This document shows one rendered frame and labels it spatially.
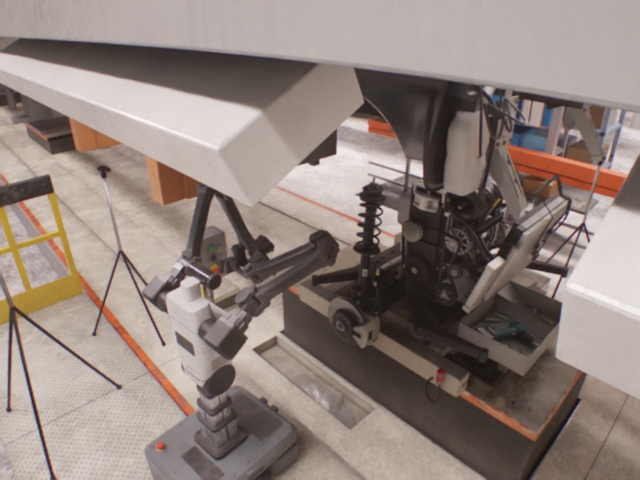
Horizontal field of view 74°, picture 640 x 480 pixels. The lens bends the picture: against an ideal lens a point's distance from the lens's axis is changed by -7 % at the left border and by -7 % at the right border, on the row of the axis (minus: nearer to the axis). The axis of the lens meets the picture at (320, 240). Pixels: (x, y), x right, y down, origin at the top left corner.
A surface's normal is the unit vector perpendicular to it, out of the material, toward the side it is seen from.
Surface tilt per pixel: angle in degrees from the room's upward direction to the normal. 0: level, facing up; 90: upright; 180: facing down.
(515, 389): 0
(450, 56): 90
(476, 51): 90
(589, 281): 27
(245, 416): 0
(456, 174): 100
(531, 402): 0
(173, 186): 90
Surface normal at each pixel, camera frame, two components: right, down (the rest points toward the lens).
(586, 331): -0.65, 0.69
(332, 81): 0.69, 0.34
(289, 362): 0.00, -0.88
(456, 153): -0.70, 0.50
